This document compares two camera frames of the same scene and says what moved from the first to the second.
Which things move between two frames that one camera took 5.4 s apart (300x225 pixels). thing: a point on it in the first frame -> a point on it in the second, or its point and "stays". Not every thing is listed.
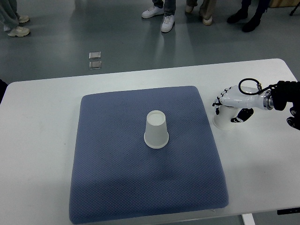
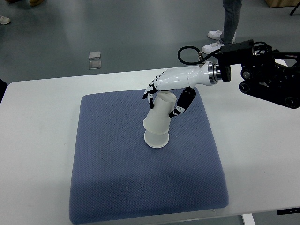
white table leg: (248, 219) stays
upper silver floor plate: (94, 55) stays
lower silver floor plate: (95, 64) stays
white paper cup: (223, 120) -> (157, 121)
